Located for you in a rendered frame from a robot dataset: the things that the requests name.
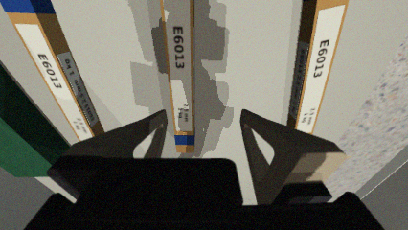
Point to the tan cardboard pack with blue bands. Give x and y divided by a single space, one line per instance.
178 30
38 28
320 29

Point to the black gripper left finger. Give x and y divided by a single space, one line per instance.
121 142

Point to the dark green flat block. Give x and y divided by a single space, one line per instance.
29 145

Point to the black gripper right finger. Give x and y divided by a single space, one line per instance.
299 157

